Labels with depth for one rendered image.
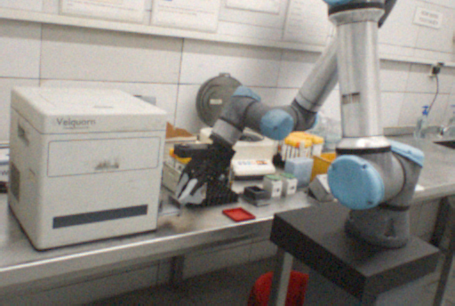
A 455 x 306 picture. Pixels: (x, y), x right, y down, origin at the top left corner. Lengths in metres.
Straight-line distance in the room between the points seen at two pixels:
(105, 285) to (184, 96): 0.82
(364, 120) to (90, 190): 0.60
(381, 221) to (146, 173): 0.55
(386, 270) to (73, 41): 1.17
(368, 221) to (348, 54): 0.40
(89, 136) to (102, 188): 0.12
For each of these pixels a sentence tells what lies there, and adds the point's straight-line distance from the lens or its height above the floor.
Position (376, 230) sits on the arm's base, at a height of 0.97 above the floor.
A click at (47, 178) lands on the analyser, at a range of 1.01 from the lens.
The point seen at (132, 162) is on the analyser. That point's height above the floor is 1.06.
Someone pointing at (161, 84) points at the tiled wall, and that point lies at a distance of 1.79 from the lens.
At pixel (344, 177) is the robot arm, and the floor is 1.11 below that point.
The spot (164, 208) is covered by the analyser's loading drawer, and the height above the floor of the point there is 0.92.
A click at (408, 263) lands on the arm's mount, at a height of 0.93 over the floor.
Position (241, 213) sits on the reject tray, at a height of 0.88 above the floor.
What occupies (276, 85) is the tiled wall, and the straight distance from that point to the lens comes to 2.14.
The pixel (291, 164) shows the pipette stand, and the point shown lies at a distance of 1.56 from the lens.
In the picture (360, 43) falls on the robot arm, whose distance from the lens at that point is 1.00.
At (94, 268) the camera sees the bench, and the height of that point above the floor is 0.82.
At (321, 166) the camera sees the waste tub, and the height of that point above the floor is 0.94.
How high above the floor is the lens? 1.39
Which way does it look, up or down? 13 degrees down
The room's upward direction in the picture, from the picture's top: 8 degrees clockwise
